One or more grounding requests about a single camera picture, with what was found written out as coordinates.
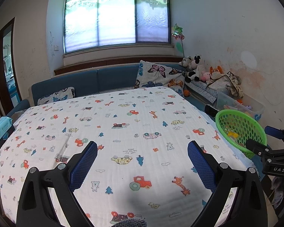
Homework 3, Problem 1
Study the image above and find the green plastic basket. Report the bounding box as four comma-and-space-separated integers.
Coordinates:
215, 109, 267, 159

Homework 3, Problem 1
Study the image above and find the person's left hand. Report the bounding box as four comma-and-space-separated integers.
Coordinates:
119, 218, 148, 227

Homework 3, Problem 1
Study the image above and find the black white patterned cushion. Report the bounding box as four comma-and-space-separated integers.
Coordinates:
186, 80, 218, 104

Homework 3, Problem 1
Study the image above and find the clear plastic storage box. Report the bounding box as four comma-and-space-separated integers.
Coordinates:
215, 91, 265, 123

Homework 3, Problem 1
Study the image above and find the beige patterned cloth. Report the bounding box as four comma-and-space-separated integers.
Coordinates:
206, 71, 244, 98

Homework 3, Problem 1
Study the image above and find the large butterfly print pillow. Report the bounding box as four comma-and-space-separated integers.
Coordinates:
134, 60, 187, 97

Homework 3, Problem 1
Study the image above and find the orange fox plush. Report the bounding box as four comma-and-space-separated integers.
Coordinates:
209, 66, 224, 76

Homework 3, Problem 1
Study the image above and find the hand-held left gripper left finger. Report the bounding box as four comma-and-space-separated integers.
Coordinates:
16, 141, 98, 227

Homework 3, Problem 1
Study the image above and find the blue sofa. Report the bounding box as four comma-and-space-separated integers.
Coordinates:
8, 63, 272, 178

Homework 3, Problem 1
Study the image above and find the brown wooden window ledge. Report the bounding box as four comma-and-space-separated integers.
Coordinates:
54, 55, 184, 76

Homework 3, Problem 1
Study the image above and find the black handheld device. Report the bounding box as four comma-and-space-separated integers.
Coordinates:
205, 104, 220, 118

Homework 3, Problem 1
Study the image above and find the grey plush toy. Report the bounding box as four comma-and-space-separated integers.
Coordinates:
179, 56, 192, 68

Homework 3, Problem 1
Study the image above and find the large window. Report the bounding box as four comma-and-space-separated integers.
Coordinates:
63, 0, 171, 54

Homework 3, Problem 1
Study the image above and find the black white cow plush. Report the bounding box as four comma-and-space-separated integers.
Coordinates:
185, 55, 205, 84

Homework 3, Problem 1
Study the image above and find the brown framed doorway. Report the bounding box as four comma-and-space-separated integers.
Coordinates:
0, 17, 22, 110

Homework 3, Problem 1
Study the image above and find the small butterfly print pillow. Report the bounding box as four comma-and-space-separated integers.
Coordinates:
37, 87, 76, 106

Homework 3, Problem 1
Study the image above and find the colourful pinwheel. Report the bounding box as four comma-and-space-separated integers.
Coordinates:
172, 24, 186, 55

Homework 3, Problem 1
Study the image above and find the blue wet wipes pack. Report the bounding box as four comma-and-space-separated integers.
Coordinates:
0, 117, 14, 146

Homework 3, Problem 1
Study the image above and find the person's right hand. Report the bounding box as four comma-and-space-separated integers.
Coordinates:
270, 176, 284, 210

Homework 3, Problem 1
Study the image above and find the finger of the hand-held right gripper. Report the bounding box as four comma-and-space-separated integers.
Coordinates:
264, 126, 284, 147
245, 139, 274, 158

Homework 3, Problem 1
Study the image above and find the cartoon print tablecloth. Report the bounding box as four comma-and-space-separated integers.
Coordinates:
0, 87, 257, 227

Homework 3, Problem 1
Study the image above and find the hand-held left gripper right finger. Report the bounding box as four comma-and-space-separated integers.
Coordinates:
187, 140, 268, 227

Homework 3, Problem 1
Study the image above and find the pile of colourful toys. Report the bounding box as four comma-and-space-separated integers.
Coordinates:
224, 99, 254, 114

